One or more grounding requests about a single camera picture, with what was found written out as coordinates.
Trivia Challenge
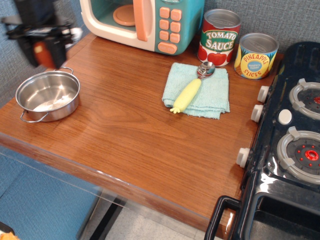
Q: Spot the stainless steel pot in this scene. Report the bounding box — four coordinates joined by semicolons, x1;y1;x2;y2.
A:
15;67;81;123

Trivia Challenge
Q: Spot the tomato sauce can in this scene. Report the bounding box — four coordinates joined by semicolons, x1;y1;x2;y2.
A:
197;8;242;67

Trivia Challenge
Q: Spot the black toy stove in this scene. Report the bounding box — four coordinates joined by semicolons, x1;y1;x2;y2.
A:
205;41;320;240

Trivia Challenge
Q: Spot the teal toy microwave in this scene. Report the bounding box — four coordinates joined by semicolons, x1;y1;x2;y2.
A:
80;0;205;56

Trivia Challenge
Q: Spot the orange object bottom corner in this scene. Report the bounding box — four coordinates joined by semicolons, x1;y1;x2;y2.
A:
0;222;20;240

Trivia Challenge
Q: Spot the yellow handled metal spoon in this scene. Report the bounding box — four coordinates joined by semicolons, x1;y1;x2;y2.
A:
170;61;216;114

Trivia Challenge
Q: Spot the brown white plush mushroom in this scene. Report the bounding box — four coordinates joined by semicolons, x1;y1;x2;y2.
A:
32;27;83;69

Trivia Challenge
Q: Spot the light blue folded cloth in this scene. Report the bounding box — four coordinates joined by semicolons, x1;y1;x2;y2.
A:
162;63;230;119

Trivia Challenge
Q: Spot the white stove knob middle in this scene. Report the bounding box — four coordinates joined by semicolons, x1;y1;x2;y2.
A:
251;104;264;123

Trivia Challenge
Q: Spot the white stove knob lower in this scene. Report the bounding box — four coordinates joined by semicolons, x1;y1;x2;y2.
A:
236;147;251;169

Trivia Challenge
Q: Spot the white stove knob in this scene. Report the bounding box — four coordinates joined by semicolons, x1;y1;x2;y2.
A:
257;85;270;103
251;104;264;123
236;147;251;169

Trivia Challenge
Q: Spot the white stove knob upper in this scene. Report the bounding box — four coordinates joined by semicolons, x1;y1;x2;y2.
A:
257;85;270;103

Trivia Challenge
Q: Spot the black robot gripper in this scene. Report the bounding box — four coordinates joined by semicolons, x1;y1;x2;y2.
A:
1;0;73;69

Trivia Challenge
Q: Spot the pineapple slices can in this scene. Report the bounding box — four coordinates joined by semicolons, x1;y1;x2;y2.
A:
234;32;279;80

